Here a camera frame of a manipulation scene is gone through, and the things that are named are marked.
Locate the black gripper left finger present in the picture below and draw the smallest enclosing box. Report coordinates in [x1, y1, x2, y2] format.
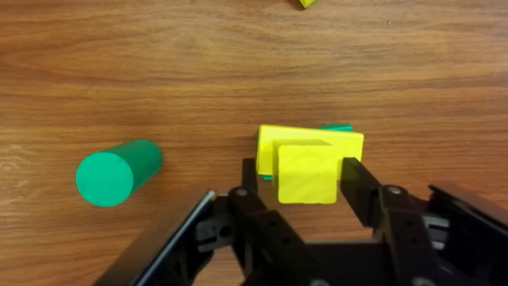
[195, 158, 319, 286]

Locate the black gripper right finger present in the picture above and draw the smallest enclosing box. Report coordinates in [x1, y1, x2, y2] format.
[338, 156, 447, 286]

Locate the yellow rectangular block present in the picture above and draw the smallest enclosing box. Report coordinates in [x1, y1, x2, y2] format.
[255, 124, 365, 180]

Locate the green cylinder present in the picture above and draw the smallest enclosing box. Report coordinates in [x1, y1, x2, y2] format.
[74, 139, 165, 210]

